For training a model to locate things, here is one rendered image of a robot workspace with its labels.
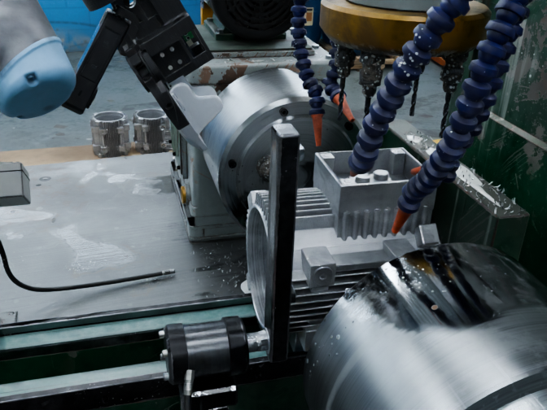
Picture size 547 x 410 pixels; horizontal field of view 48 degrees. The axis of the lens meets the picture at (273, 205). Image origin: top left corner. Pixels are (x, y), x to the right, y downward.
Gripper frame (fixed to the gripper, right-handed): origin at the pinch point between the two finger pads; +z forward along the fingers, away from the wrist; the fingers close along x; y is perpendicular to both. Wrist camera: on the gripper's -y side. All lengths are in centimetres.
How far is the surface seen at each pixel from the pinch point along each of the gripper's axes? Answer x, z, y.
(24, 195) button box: 14.5, -0.6, -24.9
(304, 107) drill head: 15.1, 10.6, 15.6
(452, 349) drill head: -39.2, 7.4, 10.1
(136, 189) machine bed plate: 65, 29, -22
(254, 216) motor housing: 0.8, 13.6, 1.2
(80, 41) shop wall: 544, 78, -77
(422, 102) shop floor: 345, 213, 140
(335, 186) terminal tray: -9.3, 9.7, 11.5
